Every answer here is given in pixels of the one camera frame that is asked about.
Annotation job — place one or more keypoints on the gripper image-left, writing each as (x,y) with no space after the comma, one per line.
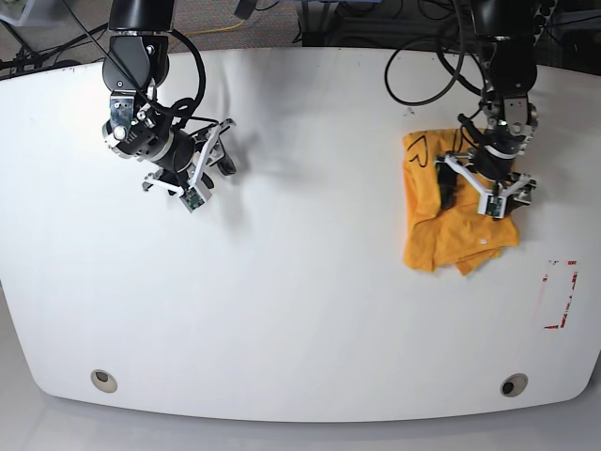
(178,155)

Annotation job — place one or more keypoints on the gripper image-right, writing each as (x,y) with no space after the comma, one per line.
(491,163)

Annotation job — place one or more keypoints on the orange yellow T-shirt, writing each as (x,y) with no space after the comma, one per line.
(458,236)

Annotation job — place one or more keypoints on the red tape rectangle marking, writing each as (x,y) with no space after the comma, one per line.
(557,293)

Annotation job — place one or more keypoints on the right table grommet hole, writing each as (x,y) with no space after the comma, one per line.
(514,385)

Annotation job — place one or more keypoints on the table grommet hole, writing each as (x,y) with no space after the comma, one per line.
(103,381)
(514,385)

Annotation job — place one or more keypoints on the black tripod stand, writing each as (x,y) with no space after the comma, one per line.
(27,60)

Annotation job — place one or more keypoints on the left table grommet hole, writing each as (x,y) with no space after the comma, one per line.
(103,381)

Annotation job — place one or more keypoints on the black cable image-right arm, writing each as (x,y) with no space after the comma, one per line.
(432,78)

